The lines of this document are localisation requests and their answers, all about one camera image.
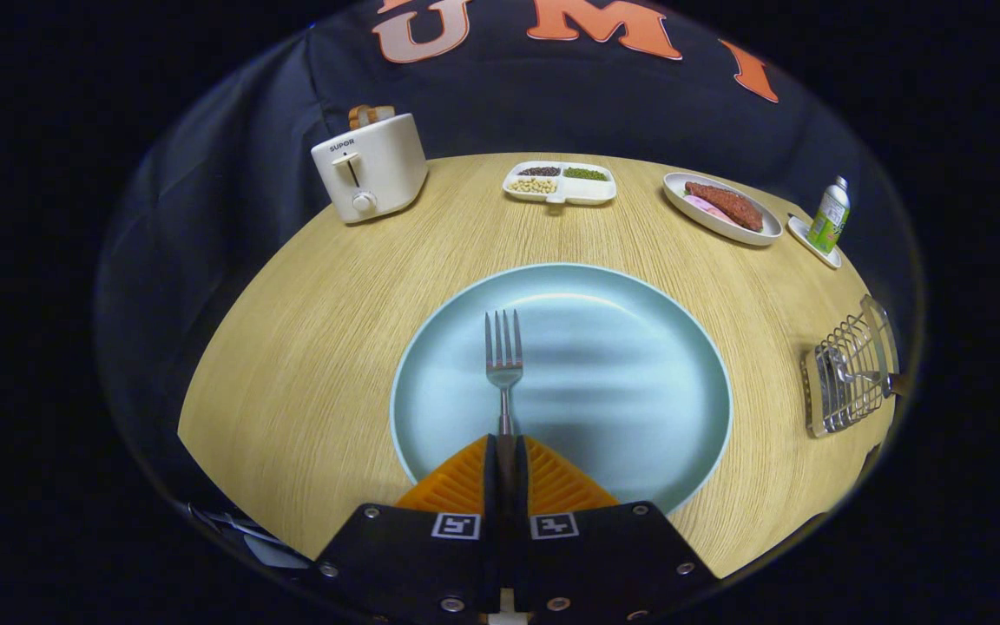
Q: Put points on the yellow soybeans pile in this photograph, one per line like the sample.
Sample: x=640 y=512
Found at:
x=533 y=185

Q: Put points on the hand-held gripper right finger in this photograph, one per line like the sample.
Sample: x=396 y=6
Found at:
x=523 y=495

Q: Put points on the silver green drink bottle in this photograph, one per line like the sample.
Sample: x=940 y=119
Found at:
x=828 y=221

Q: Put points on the green beans pile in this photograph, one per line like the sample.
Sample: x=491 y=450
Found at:
x=586 y=174

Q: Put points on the light blue plate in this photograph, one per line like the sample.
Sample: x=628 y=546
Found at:
x=621 y=391

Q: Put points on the dark brown beans pile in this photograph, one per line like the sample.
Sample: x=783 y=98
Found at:
x=540 y=171

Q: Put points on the brown toast slice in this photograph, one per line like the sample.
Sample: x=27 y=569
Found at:
x=384 y=113
x=359 y=116

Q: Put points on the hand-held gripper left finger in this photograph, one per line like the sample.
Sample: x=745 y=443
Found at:
x=490 y=495

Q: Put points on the black backdrop cloth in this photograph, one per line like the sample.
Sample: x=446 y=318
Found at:
x=552 y=95

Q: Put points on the pale pink ham slice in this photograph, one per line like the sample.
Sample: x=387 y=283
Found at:
x=698 y=202

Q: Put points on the white divided dish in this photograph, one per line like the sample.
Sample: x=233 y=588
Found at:
x=587 y=191

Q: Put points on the white round plate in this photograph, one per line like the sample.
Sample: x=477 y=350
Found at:
x=674 y=185

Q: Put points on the white coaster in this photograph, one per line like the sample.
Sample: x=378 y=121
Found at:
x=823 y=257

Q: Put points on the reddish pink ham slice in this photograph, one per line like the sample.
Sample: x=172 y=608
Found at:
x=717 y=214

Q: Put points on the white toaster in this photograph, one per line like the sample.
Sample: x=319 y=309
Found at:
x=387 y=165

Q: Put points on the brown steak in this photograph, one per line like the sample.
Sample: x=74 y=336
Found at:
x=726 y=204

